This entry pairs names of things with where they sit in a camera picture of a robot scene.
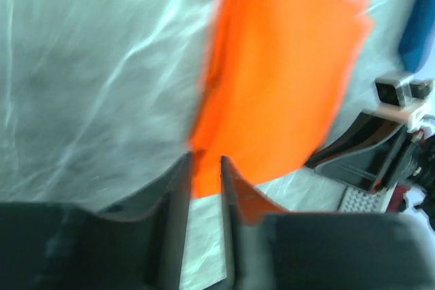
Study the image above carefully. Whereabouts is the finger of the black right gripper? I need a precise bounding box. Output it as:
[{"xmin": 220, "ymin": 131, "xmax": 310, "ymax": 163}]
[{"xmin": 311, "ymin": 111, "xmax": 404, "ymax": 169}]

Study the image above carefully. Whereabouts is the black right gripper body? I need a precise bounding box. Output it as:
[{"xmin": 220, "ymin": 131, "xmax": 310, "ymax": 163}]
[{"xmin": 314, "ymin": 127, "xmax": 434, "ymax": 194}]

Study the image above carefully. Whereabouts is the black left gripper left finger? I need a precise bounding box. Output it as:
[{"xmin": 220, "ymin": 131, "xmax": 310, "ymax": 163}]
[{"xmin": 1, "ymin": 153, "xmax": 192, "ymax": 289}]

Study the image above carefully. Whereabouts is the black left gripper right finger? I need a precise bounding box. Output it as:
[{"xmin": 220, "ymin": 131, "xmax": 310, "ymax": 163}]
[{"xmin": 221, "ymin": 156, "xmax": 434, "ymax": 289}]

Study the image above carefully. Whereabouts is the orange t shirt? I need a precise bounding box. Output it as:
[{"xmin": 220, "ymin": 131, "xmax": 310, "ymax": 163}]
[{"xmin": 186, "ymin": 0, "xmax": 375, "ymax": 199}]

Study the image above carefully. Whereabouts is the white laundry basket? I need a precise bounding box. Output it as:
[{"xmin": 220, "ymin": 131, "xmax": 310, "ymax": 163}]
[{"xmin": 336, "ymin": 187, "xmax": 435, "ymax": 230}]

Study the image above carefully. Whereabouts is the folded blue t shirt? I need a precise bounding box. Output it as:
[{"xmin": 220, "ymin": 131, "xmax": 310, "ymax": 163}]
[{"xmin": 398, "ymin": 0, "xmax": 434, "ymax": 73}]

